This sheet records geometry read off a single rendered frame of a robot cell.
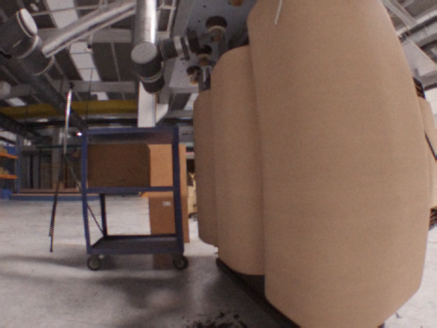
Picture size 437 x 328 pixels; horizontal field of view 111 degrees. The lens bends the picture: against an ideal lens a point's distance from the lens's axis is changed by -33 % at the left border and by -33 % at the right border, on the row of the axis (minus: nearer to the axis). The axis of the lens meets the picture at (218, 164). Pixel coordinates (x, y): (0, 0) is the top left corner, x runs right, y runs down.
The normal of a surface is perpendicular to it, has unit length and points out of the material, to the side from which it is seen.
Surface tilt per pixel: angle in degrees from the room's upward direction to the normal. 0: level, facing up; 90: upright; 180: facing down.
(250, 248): 90
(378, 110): 90
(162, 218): 90
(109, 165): 90
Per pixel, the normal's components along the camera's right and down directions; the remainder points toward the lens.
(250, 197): -0.41, -0.06
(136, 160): 0.21, -0.09
